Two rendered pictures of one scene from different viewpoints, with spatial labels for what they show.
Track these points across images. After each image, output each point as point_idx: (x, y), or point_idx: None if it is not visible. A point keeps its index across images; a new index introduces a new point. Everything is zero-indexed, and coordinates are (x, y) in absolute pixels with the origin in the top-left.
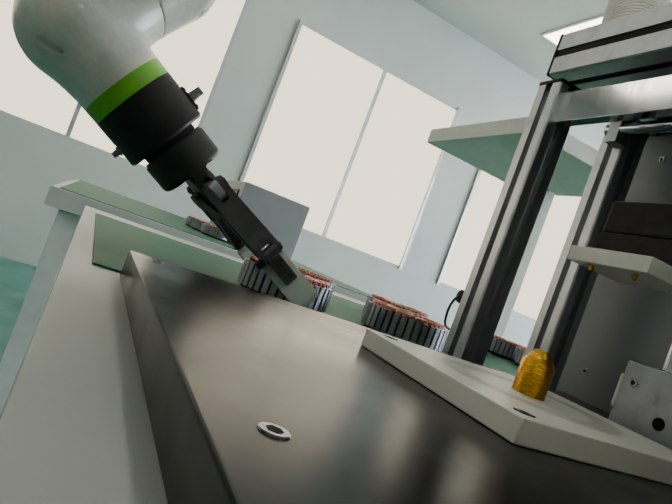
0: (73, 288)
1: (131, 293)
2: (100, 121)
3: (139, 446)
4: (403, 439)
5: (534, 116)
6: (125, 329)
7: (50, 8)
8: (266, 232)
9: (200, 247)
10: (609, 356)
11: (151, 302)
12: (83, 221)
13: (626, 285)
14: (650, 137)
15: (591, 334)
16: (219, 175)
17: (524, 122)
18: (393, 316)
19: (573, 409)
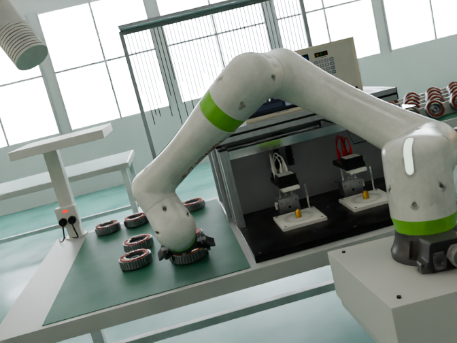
0: (289, 258)
1: (291, 250)
2: (189, 248)
3: (350, 237)
4: (343, 223)
5: (224, 161)
6: (308, 249)
7: (195, 226)
8: (211, 238)
9: (32, 303)
10: (240, 201)
11: (315, 239)
12: (127, 304)
13: None
14: None
15: None
16: (202, 234)
17: (95, 134)
18: (198, 235)
19: None
